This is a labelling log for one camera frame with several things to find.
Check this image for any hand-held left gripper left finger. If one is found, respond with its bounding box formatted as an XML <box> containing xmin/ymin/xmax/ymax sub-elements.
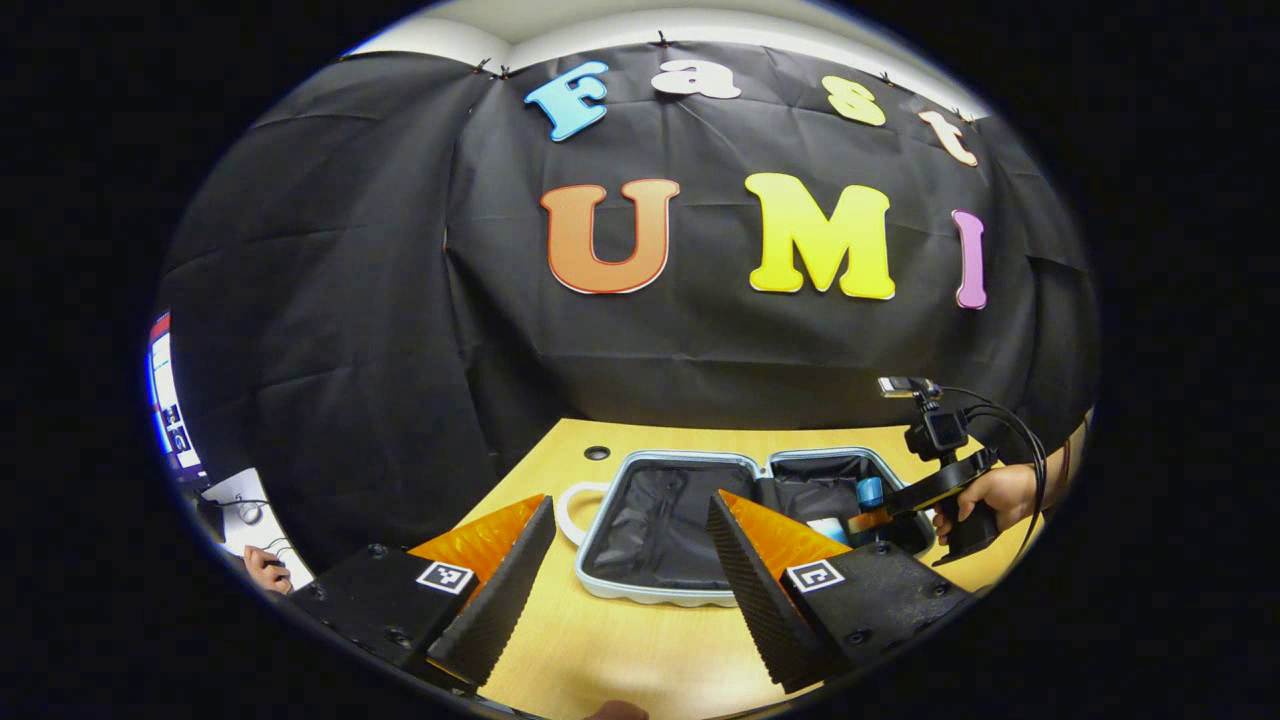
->
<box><xmin>288</xmin><ymin>493</ymin><xmax>558</xmax><ymax>693</ymax></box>

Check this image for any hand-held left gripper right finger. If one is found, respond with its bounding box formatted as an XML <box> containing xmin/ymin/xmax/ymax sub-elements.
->
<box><xmin>705</xmin><ymin>490</ymin><xmax>979</xmax><ymax>695</ymax></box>

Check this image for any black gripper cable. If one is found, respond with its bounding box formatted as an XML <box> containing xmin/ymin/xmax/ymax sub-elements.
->
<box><xmin>940</xmin><ymin>386</ymin><xmax>1050</xmax><ymax>543</ymax></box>

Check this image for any black backdrop cloth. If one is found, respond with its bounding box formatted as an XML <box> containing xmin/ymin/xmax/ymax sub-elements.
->
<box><xmin>158</xmin><ymin>40</ymin><xmax>1099</xmax><ymax>573</ymax></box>

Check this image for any computer monitor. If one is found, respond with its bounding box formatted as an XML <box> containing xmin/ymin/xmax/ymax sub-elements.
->
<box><xmin>146</xmin><ymin>310</ymin><xmax>207</xmax><ymax>473</ymax></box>

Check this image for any light blue suitcase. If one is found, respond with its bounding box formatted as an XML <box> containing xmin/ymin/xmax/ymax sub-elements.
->
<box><xmin>556</xmin><ymin>446</ymin><xmax>938</xmax><ymax>609</ymax></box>

